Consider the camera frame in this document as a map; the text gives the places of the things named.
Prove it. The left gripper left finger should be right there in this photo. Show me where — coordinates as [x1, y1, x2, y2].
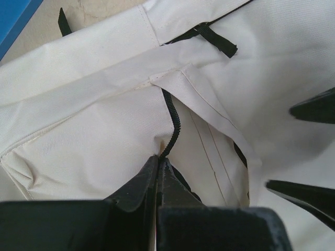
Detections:
[1, 156, 158, 250]

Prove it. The colourful wooden shelf unit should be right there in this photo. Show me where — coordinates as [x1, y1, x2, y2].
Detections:
[0, 0, 43, 59]

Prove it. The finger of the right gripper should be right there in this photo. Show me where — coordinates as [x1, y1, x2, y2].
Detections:
[265, 180, 334, 230]
[289, 88, 334, 124]

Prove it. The beige student backpack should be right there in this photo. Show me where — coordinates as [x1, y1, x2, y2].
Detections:
[0, 0, 335, 225]

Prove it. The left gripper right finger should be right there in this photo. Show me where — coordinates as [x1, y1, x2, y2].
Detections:
[157, 159, 292, 250]

